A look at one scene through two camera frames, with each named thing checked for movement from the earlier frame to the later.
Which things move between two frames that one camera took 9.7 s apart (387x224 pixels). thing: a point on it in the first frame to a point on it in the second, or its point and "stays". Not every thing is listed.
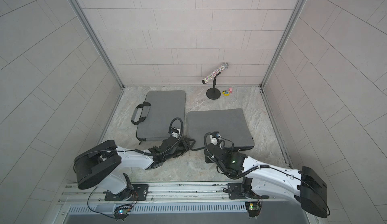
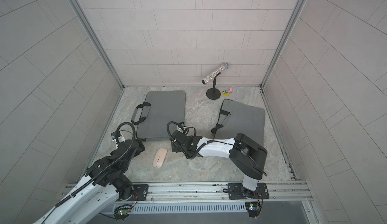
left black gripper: [188, 145] to [139, 150]
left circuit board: [121, 213] stays
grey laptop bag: [230, 124] to [236, 118]
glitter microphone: [223, 66] stays
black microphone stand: [213, 93] stays
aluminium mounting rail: [179, 193] stays
